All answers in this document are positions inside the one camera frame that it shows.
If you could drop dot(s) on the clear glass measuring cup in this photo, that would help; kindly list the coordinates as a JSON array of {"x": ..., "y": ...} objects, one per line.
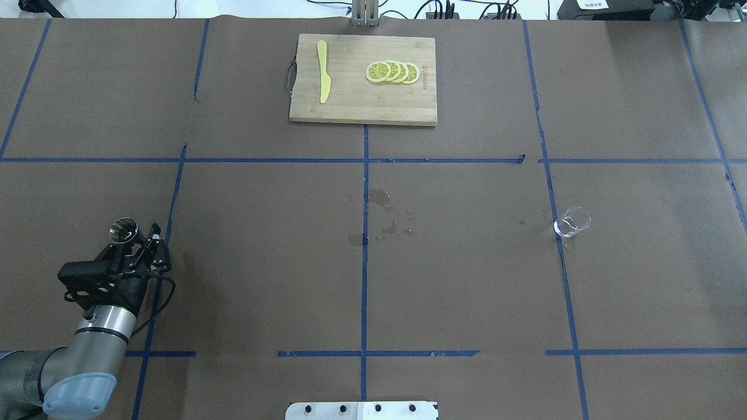
[{"x": 572, "y": 222}]

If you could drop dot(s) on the lemon slice rightmost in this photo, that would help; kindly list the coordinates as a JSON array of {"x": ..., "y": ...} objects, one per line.
[{"x": 378, "y": 71}]

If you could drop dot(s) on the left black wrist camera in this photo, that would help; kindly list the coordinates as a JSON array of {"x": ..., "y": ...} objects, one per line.
[{"x": 86, "y": 282}]

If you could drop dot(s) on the bamboo cutting board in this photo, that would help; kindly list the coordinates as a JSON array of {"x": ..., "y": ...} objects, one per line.
[{"x": 352, "y": 98}]

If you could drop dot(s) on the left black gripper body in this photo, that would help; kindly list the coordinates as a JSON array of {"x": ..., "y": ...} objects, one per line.
[{"x": 132, "y": 288}]

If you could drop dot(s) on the aluminium frame post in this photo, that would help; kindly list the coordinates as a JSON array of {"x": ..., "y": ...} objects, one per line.
[{"x": 365, "y": 13}]

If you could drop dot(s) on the yellow plastic knife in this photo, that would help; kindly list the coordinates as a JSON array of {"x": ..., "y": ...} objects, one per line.
[{"x": 325, "y": 78}]

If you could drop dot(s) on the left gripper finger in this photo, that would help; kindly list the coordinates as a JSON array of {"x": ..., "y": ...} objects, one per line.
[
  {"x": 155, "y": 253},
  {"x": 118, "y": 253}
]

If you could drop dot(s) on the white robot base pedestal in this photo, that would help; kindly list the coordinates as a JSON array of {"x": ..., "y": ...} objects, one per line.
[{"x": 363, "y": 410}]

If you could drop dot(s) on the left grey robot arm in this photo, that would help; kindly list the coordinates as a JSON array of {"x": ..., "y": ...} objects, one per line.
[{"x": 77, "y": 381}]

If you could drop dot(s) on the steel double jigger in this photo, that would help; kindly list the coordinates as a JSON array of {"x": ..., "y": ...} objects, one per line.
[{"x": 126, "y": 231}]

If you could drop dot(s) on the black box with label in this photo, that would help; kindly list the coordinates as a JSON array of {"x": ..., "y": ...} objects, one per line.
[{"x": 606, "y": 10}]

